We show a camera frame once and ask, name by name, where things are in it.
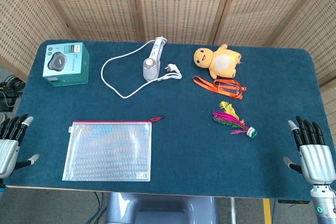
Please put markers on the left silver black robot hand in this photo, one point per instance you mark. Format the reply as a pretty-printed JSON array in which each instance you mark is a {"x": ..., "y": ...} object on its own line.
[{"x": 8, "y": 153}]

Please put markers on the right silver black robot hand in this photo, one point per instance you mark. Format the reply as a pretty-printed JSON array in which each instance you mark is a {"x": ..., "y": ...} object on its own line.
[{"x": 316, "y": 161}]

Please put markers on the clear zipper mesh pouch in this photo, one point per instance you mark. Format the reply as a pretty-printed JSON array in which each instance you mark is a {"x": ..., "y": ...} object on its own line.
[{"x": 110, "y": 150}]

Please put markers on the colourful feather shuttlecock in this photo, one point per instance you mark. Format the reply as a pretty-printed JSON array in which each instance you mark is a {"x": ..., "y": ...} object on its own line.
[{"x": 236, "y": 121}]

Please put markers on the white table leg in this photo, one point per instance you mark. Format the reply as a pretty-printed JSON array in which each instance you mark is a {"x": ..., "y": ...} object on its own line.
[{"x": 232, "y": 211}]

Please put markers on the teal speaker product box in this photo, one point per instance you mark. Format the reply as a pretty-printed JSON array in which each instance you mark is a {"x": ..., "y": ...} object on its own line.
[{"x": 65, "y": 64}]

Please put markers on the dark blue table mat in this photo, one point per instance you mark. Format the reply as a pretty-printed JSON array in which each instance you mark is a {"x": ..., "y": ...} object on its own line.
[{"x": 183, "y": 155}]

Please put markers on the yellow plush toy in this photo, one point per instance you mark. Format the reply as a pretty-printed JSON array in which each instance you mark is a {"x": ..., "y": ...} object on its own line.
[{"x": 223, "y": 61}]

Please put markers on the woven bamboo folding screen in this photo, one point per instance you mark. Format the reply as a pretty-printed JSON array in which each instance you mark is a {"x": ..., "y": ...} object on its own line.
[{"x": 178, "y": 6}]

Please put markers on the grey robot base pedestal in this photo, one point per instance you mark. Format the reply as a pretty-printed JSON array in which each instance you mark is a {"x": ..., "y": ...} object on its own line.
[{"x": 157, "y": 208}]

